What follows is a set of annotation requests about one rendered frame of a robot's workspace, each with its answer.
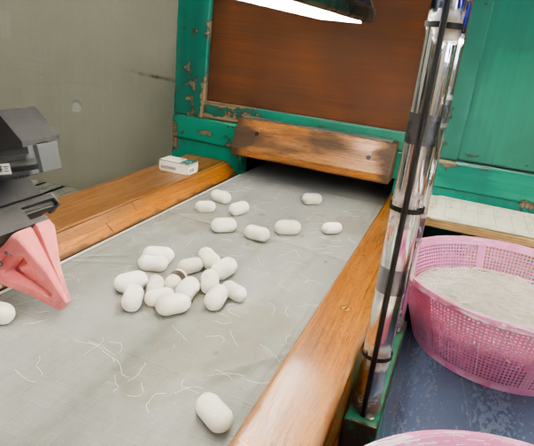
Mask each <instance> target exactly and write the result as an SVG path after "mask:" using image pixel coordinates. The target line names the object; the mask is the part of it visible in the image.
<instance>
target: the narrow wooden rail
mask: <svg viewBox="0 0 534 446"><path fill-rule="evenodd" d="M392 198H393V194H392V193H391V194H390V196H389V197H388V199H387V201H386V202H385V204H384V205H383V207H382V209H381V210H380V211H379V213H378V214H377V216H376V217H375V219H374V221H373V222H372V224H371V225H370V227H369V229H368V230H367V232H366V233H365V234H364V236H363V237H362V239H361V240H360V243H359V244H358V246H357V247H356V249H355V250H354V252H353V253H352V255H351V256H350V258H349V259H348V261H347V262H346V264H345V265H344V267H343V269H342V271H341V272H340V274H339V275H338V276H337V278H336V279H335V281H334V282H333V284H332V286H331V287H330V289H329V291H328V292H327V294H326V295H325V297H324V298H323V299H322V301H321V303H320V304H319V306H318V307H317V309H316V310H315V312H314V314H313V316H312V317H311V318H310V319H309V321H308V322H307V324H306V326H305V328H304V329H303V331H302V332H301V334H300V335H299V337H298V339H297V340H296V341H295V343H294V344H293V346H292V347H291V349H290V351H289V352H288V354H287V356H286V357H285V359H284V360H283V361H282V363H281V364H280V366H279V367H278V369H277V371H276V372H275V374H274V376H273V377H272V379H271V380H270V382H269V383H268V384H267V386H266V388H265V389H264V391H263V392H262V394H261V395H260V397H259V399H258V401H257V402H256V404H255V405H254V406H253V407H252V409H251V411H250V413H249V414H248V416H247V417H246V419H245V420H244V422H243V424H242V425H241V426H240V428H239V429H238V431H237V432H236V434H235V436H234V437H233V439H232V441H231V442H230V444H229V445H228V446H338V443H339V438H340V434H341V428H342V424H343V419H344V415H345V412H346V409H347V407H348V404H349V402H350V400H351V397H352V393H353V391H354V388H355V386H356V383H357V380H358V375H359V370H360V362H361V358H362V354H361V347H362V345H363V344H364V343H365V339H366V334H367V330H368V322H369V317H370V312H371V308H372V303H373V298H374V293H375V285H376V281H377V276H378V271H379V266H380V262H381V257H382V253H383V245H384V240H385V235H386V230H387V226H388V221H389V217H390V212H391V208H390V207H389V205H390V200H392Z"/></svg>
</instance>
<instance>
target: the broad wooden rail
mask: <svg viewBox="0 0 534 446"><path fill-rule="evenodd" d="M179 158H186V159H190V160H195V161H198V167H197V172H196V173H193V174H191V175H183V174H179V173H171V172H168V171H163V170H159V164H157V165H153V166H150V167H147V168H144V169H142V170H139V171H136V172H133V173H129V174H126V175H123V176H120V177H118V178H115V179H112V180H109V181H105V182H102V183H99V184H97V185H94V186H91V187H88V188H85V189H82V190H79V191H76V192H73V193H71V194H68V195H65V196H61V197H58V200H59V202H60V206H59V207H58V208H57V209H56V210H55V211H54V212H53V213H51V214H49V213H48V212H45V213H44V214H43V215H46V216H47V217H48V218H49V219H50V221H51V222H52V223H53V224H54V226H55V230H56V237H57V242H58V253H59V259H60V262H61V261H64V260H66V259H68V258H70V257H72V256H74V255H76V254H78V253H80V252H82V251H84V250H86V249H88V248H90V247H92V246H94V245H96V244H98V243H100V242H102V241H104V240H106V239H108V238H111V237H113V236H115V235H117V234H119V233H121V232H123V231H125V230H127V229H129V228H131V227H133V226H135V225H137V224H139V223H141V222H143V221H145V220H147V219H149V218H151V217H153V216H155V215H158V214H160V213H161V212H163V211H166V210H168V209H170V208H172V207H174V206H176V205H177V204H180V203H182V202H184V201H186V200H188V199H190V198H192V197H193V196H196V195H198V194H200V193H202V192H205V191H207V190H208V189H210V188H213V187H215V186H217V185H219V184H221V183H222V182H224V181H227V180H229V179H231V178H233V177H235V176H237V174H236V172H235V170H234V169H233V168H232V166H231V165H230V163H229V162H228V161H225V160H220V159H216V158H208V157H203V156H199V155H194V154H187V155H184V156H181V157H179ZM6 288H9V287H6V286H5V285H2V284H0V291H2V290H4V289H6Z"/></svg>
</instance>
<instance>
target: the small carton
mask: <svg viewBox="0 0 534 446"><path fill-rule="evenodd" d="M197 167H198V161H195V160H190V159H186V158H178V157H173V156H167V157H164V158H160V159H159V170H163V171H168V172H171V173H179V174H183V175H191V174H193V173H196V172H197Z"/></svg>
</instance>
